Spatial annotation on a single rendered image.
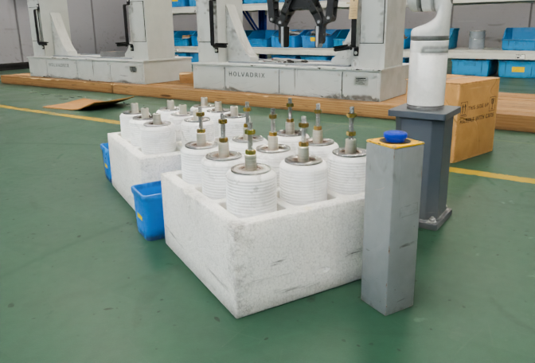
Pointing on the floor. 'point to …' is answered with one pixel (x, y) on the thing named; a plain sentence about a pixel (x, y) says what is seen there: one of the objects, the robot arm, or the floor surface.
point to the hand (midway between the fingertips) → (301, 40)
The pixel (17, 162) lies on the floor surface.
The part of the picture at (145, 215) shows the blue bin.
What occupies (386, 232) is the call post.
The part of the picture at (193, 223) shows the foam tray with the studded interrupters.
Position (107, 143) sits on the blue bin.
